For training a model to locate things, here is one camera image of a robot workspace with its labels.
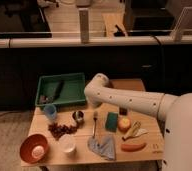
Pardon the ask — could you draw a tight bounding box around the silver metal fork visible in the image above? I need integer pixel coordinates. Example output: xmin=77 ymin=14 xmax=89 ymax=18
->
xmin=93 ymin=111 xmax=98 ymax=138

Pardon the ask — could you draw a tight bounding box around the small metal cup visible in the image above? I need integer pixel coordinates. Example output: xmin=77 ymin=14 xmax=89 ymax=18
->
xmin=72 ymin=111 xmax=84 ymax=125

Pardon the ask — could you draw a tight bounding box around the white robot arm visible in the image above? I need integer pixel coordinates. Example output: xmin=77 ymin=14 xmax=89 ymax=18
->
xmin=84 ymin=73 xmax=192 ymax=171

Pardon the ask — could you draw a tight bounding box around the green plastic tray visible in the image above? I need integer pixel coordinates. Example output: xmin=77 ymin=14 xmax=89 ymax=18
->
xmin=35 ymin=73 xmax=86 ymax=108

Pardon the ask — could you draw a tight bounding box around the dark utensil in tray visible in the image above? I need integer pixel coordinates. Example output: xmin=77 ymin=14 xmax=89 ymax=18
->
xmin=54 ymin=80 xmax=64 ymax=99

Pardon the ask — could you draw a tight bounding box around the small grey object in tray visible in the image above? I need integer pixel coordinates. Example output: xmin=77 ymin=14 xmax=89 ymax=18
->
xmin=39 ymin=95 xmax=49 ymax=104

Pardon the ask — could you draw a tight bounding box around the black rectangular block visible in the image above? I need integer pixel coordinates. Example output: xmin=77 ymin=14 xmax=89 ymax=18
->
xmin=119 ymin=107 xmax=128 ymax=116

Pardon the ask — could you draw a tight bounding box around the green sponge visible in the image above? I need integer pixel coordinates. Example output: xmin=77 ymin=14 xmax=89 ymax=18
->
xmin=105 ymin=112 xmax=118 ymax=132

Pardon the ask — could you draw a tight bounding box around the orange peach fruit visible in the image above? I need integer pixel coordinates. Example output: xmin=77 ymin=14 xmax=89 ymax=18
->
xmin=118 ymin=118 xmax=131 ymax=132

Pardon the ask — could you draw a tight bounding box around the light blue plastic cup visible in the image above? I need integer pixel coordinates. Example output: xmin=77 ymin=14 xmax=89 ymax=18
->
xmin=43 ymin=104 xmax=57 ymax=122

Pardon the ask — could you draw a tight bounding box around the black object on far desk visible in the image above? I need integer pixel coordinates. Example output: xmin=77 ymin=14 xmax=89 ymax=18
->
xmin=114 ymin=25 xmax=125 ymax=37

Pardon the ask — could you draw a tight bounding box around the banana peel toy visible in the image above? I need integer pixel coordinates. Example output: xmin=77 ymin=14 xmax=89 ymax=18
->
xmin=122 ymin=121 xmax=147 ymax=141

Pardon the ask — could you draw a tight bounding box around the dark red grape bunch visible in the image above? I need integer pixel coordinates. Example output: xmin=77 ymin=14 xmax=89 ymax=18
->
xmin=48 ymin=123 xmax=77 ymax=140

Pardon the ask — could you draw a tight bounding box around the blue grey cloth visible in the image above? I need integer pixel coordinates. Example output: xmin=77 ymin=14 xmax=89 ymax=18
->
xmin=87 ymin=135 xmax=116 ymax=161

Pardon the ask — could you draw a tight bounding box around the white cup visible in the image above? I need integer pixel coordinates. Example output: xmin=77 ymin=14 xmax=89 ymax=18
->
xmin=59 ymin=134 xmax=76 ymax=155

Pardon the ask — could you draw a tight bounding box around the orange sausage toy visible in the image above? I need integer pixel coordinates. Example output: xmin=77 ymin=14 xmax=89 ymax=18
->
xmin=121 ymin=143 xmax=147 ymax=152

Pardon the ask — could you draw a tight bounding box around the white egg object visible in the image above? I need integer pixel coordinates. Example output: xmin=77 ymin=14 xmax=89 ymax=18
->
xmin=32 ymin=145 xmax=44 ymax=159

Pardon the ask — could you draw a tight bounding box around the red bowl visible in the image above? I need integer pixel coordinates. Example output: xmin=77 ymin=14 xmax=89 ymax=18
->
xmin=20 ymin=134 xmax=49 ymax=164

